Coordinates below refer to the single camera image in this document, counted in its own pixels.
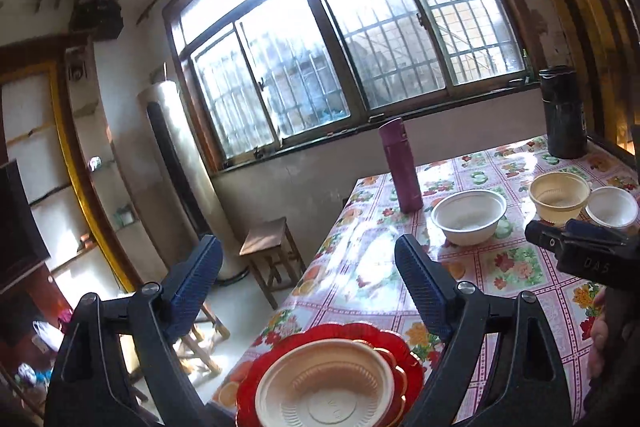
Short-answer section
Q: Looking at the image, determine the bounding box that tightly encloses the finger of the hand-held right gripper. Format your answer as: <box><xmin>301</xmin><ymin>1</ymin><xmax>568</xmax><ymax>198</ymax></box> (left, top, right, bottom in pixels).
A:
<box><xmin>525</xmin><ymin>220</ymin><xmax>569</xmax><ymax>251</ymax></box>
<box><xmin>565</xmin><ymin>219</ymin><xmax>632</xmax><ymax>245</ymax></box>

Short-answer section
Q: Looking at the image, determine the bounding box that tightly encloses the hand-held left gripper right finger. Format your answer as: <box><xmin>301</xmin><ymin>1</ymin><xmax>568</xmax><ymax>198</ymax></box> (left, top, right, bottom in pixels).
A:
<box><xmin>394</xmin><ymin>234</ymin><xmax>576</xmax><ymax>427</ymax></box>

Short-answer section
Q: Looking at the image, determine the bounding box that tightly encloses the deep beige bowl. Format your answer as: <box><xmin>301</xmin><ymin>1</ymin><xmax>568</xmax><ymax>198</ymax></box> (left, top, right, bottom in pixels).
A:
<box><xmin>529</xmin><ymin>172</ymin><xmax>592</xmax><ymax>226</ymax></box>

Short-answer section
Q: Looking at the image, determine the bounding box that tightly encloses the black thermos jug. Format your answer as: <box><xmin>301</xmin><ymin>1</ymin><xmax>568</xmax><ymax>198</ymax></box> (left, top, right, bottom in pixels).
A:
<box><xmin>538</xmin><ymin>66</ymin><xmax>588</xmax><ymax>159</ymax></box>

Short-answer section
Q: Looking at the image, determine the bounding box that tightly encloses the large red scalloped plate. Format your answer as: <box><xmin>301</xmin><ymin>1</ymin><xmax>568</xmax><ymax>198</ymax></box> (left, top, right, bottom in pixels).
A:
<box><xmin>235</xmin><ymin>322</ymin><xmax>425</xmax><ymax>427</ymax></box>

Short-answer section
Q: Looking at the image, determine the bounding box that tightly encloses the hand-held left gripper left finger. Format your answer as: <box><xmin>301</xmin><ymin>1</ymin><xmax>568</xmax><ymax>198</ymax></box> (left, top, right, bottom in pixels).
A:
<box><xmin>44</xmin><ymin>234</ymin><xmax>224</xmax><ymax>427</ymax></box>

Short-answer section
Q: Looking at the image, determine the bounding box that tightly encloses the white plastic bag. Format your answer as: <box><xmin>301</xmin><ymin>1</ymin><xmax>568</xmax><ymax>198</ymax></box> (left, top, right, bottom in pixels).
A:
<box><xmin>32</xmin><ymin>319</ymin><xmax>66</xmax><ymax>353</ymax></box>

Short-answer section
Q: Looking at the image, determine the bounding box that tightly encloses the yellow framed glass door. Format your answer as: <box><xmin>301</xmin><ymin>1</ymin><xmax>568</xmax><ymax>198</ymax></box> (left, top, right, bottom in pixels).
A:
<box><xmin>0</xmin><ymin>62</ymin><xmax>143</xmax><ymax>295</ymax></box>

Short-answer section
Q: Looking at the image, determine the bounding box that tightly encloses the golden wooden door frame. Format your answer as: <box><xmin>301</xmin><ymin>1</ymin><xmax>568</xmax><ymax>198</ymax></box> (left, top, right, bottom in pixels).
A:
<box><xmin>515</xmin><ymin>0</ymin><xmax>640</xmax><ymax>158</ymax></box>

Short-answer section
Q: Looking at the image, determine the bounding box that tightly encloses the black wall speaker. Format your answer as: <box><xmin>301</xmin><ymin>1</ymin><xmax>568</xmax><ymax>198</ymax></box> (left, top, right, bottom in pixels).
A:
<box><xmin>69</xmin><ymin>1</ymin><xmax>124</xmax><ymax>42</ymax></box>

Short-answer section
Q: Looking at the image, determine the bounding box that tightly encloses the small white bowl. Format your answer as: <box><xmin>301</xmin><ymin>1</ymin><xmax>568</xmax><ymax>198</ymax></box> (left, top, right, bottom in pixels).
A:
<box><xmin>585</xmin><ymin>187</ymin><xmax>640</xmax><ymax>230</ymax></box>

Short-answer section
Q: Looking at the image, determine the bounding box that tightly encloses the wide shallow beige bowl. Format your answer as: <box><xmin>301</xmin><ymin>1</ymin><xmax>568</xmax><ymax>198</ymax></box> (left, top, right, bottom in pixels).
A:
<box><xmin>255</xmin><ymin>339</ymin><xmax>396</xmax><ymax>427</ymax></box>

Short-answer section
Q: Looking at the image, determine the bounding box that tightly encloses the person's right hand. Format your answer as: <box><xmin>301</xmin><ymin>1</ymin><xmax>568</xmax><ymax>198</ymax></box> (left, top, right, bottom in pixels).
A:
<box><xmin>588</xmin><ymin>292</ymin><xmax>609</xmax><ymax>380</ymax></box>

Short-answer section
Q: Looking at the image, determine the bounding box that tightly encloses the barred window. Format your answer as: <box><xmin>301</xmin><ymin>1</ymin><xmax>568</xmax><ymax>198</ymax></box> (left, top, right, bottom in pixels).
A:
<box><xmin>162</xmin><ymin>0</ymin><xmax>531</xmax><ymax>170</ymax></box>

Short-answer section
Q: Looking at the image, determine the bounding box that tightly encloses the dark television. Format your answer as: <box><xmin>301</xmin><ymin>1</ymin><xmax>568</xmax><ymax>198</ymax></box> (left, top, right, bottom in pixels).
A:
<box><xmin>0</xmin><ymin>159</ymin><xmax>52</xmax><ymax>295</ymax></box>

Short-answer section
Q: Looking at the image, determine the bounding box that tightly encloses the large white bowl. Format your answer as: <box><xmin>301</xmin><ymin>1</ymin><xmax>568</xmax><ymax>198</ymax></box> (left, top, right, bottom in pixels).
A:
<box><xmin>431</xmin><ymin>190</ymin><xmax>507</xmax><ymax>246</ymax></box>

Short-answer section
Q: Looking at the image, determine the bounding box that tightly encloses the silver standing air conditioner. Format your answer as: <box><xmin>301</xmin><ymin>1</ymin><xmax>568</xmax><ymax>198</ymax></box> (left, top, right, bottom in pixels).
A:
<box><xmin>137</xmin><ymin>79</ymin><xmax>251</xmax><ymax>283</ymax></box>

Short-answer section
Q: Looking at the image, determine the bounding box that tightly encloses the wooden stool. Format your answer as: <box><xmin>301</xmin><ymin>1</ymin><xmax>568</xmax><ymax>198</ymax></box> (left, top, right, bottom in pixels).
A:
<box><xmin>239</xmin><ymin>217</ymin><xmax>307</xmax><ymax>310</ymax></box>
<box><xmin>115</xmin><ymin>302</ymin><xmax>231</xmax><ymax>378</ymax></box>

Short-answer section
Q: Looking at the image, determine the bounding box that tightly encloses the purple thermos bottle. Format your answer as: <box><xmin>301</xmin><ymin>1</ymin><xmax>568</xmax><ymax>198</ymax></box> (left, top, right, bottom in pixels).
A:
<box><xmin>378</xmin><ymin>118</ymin><xmax>424</xmax><ymax>214</ymax></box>

